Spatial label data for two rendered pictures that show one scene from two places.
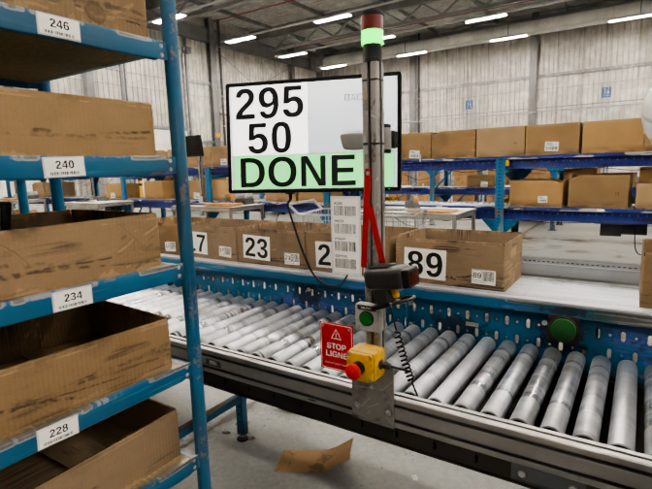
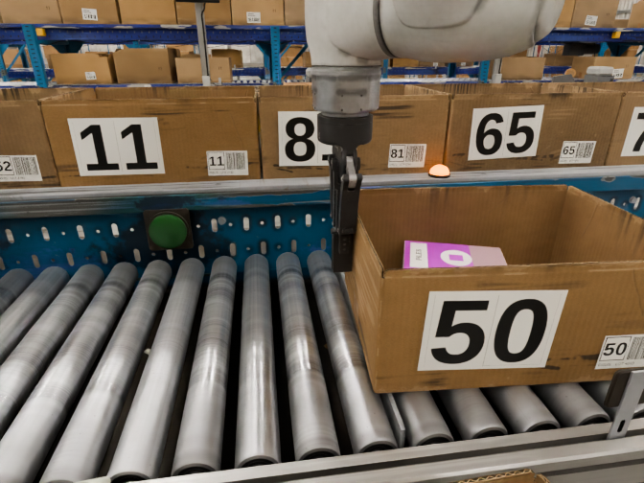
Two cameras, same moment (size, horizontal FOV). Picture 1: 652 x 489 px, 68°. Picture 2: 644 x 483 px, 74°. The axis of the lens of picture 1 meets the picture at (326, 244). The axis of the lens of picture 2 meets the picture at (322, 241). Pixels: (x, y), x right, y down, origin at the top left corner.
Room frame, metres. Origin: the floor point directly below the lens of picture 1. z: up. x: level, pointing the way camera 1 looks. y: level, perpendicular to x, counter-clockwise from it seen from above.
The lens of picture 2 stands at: (0.18, -1.08, 1.13)
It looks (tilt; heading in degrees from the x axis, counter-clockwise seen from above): 24 degrees down; 318
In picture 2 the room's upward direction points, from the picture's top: straight up
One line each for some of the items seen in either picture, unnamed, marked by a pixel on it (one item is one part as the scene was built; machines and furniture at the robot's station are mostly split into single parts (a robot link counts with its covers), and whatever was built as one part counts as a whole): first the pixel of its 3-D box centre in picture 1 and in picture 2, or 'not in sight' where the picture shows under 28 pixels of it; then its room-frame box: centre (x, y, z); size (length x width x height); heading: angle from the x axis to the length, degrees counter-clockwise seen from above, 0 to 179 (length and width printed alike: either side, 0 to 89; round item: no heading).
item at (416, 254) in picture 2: not in sight; (450, 276); (0.50, -1.65, 0.79); 0.16 x 0.11 x 0.07; 37
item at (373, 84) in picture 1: (374, 251); not in sight; (1.16, -0.12, 1.11); 0.12 x 0.05 x 0.88; 56
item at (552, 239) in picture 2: not in sight; (489, 270); (0.43, -1.63, 0.83); 0.39 x 0.29 x 0.17; 53
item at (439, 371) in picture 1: (443, 366); not in sight; (1.34, -0.34, 0.72); 0.52 x 0.05 x 0.05; 146
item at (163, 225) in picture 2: not in sight; (168, 232); (0.95, -1.36, 0.81); 0.07 x 0.01 x 0.07; 56
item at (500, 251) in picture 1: (459, 256); not in sight; (1.78, -0.50, 0.97); 0.39 x 0.29 x 0.17; 56
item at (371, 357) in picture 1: (377, 366); not in sight; (1.09, -0.12, 0.84); 0.15 x 0.09 x 0.07; 56
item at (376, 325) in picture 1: (369, 316); not in sight; (1.13, -0.10, 0.95); 0.07 x 0.03 x 0.07; 56
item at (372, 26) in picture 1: (372, 31); not in sight; (1.16, -0.12, 1.62); 0.05 x 0.05 x 0.06
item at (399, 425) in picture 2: not in sight; (357, 337); (0.57, -1.50, 0.70); 0.46 x 0.01 x 0.09; 146
